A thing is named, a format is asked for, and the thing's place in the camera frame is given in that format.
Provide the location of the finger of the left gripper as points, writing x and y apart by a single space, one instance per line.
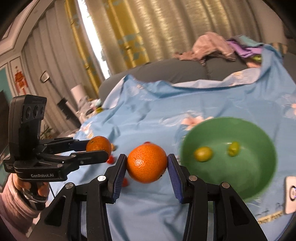
77 159
61 145

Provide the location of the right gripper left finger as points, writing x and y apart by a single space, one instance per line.
61 220

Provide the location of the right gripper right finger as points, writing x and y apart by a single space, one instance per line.
232 218

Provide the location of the orange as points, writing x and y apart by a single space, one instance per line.
147 163
99 143

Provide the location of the small green fruit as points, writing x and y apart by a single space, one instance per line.
233 149

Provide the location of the large yellow-green fruit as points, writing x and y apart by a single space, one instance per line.
203 154

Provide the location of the pink sleeved left forearm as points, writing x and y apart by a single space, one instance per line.
17 212

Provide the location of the person's left hand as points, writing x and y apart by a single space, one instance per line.
43 190

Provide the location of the red chinese knot decoration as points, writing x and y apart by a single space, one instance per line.
20 82

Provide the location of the cherry tomato beside kumquats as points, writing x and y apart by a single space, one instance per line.
111 160

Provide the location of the near cherry tomato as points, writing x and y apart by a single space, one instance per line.
125 182

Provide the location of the white paper roll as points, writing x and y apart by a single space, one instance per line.
79 93

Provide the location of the green plastic bowl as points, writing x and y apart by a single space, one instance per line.
250 173

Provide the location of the light blue floral cloth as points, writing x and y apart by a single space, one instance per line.
136 112

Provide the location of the beige and yellow curtain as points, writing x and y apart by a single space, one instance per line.
115 36

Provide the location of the grey sofa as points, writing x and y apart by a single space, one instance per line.
175 71

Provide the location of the pile of clothes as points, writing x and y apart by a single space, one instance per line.
213 45

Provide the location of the white device with ring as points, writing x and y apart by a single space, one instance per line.
290 192

